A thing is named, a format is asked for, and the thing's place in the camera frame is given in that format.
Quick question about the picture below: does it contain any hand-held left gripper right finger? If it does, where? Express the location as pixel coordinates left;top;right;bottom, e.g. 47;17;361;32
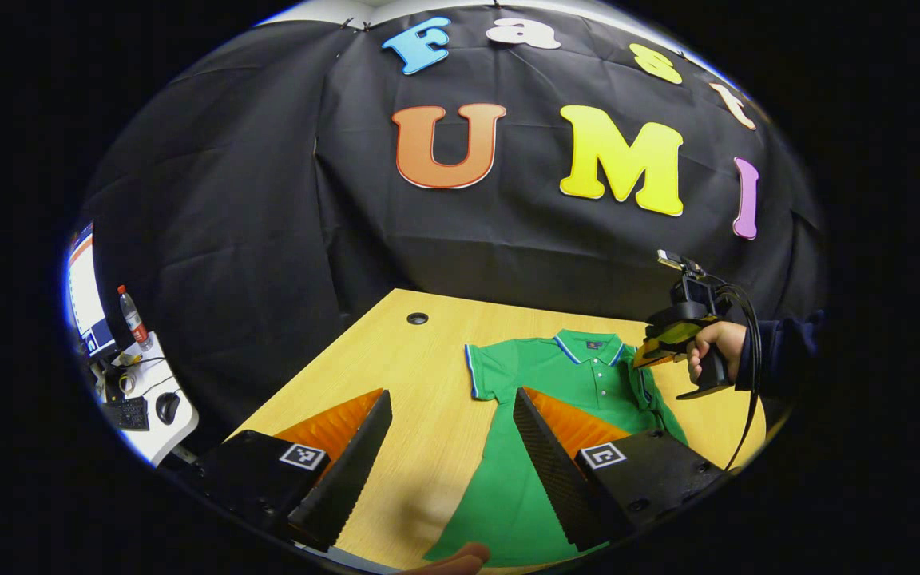
512;387;731;553

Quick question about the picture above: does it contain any green T-shirt with blue trim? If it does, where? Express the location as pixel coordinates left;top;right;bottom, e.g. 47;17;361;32
424;329;688;569

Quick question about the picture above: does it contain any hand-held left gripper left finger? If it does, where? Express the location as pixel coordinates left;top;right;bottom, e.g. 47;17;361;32
188;389;394;553

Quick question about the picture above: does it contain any black backdrop cloth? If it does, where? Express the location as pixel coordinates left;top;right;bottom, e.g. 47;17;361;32
81;4;828;448

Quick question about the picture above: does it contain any black keyboard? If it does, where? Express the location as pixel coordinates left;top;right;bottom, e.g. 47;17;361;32
101;397;149;432

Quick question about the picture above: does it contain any white side desk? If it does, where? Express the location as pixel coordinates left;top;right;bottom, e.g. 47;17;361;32
89;331;200;468

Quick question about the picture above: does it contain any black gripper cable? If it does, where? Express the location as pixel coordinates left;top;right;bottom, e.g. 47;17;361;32
704;276;764;474

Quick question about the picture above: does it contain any clear bottle with red cap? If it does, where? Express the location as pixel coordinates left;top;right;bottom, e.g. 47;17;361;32
117;285;154;352

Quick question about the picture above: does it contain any computer monitor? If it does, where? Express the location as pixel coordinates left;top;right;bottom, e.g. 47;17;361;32
67;222;119;360

